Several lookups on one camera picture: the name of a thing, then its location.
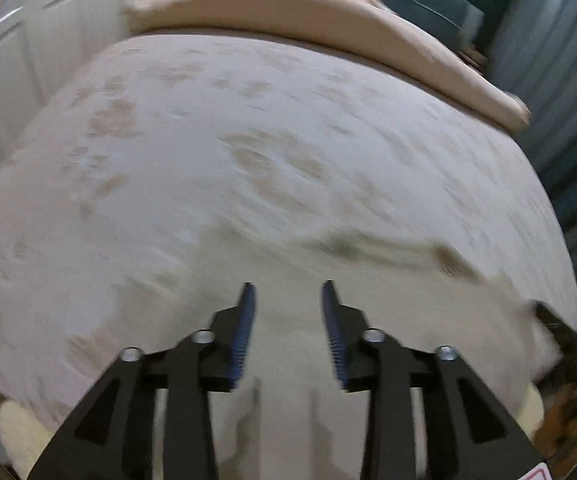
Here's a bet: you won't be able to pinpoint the cream fuzzy garment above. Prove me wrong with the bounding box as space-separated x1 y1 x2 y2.
179 230 554 479

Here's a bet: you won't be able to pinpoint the floral beige bedspread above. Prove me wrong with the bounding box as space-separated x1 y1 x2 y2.
0 27 577 480

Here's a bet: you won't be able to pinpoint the white panelled wardrobe doors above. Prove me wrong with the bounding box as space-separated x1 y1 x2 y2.
0 0 128 162

